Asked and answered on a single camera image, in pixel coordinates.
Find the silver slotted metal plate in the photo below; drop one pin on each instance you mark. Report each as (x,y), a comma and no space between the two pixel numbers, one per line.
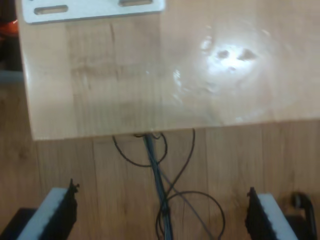
(95,10)

